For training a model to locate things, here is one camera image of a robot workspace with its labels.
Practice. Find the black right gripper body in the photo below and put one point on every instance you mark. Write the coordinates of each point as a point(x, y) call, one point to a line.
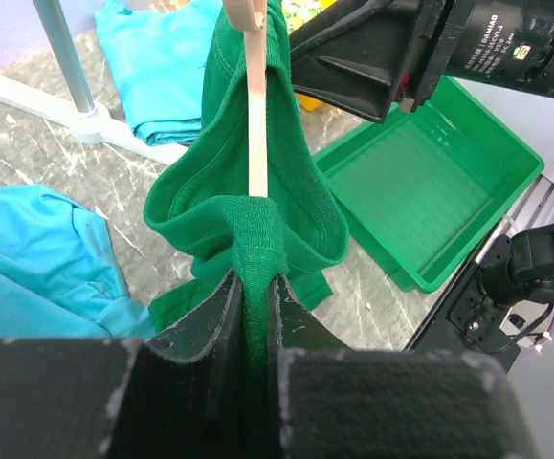
point(443, 24)

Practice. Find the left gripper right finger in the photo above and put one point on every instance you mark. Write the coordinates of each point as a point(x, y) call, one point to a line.
point(291, 325)

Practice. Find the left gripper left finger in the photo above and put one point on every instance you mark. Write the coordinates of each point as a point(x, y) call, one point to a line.
point(203, 354)

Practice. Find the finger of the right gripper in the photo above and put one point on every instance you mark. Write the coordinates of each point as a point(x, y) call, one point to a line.
point(353, 54)

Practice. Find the beige hanger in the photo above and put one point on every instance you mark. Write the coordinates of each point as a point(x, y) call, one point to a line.
point(250, 17)

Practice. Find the green t shirt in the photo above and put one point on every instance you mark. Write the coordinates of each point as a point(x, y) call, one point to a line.
point(247, 197)

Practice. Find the green plastic tray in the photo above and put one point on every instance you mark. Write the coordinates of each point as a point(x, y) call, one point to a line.
point(421, 190)

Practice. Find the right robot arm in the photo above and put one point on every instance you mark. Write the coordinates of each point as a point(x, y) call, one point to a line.
point(508, 44)

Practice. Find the light blue t shirt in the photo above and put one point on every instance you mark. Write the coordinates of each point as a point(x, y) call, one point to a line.
point(59, 276)

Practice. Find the folded teal shirt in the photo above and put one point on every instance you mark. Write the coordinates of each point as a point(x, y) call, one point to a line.
point(157, 61)

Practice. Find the yellow plastic bin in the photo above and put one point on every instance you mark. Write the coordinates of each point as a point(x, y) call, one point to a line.
point(307, 103)

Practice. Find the lemon print folded cloth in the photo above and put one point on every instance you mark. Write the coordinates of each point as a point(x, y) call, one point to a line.
point(299, 12)

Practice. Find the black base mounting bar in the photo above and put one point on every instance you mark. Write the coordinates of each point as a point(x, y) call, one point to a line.
point(500, 303)

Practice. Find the white metal clothes rack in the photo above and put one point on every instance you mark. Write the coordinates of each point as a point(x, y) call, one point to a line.
point(88, 121)

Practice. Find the aluminium frame rail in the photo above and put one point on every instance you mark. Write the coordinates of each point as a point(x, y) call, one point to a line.
point(534, 208)

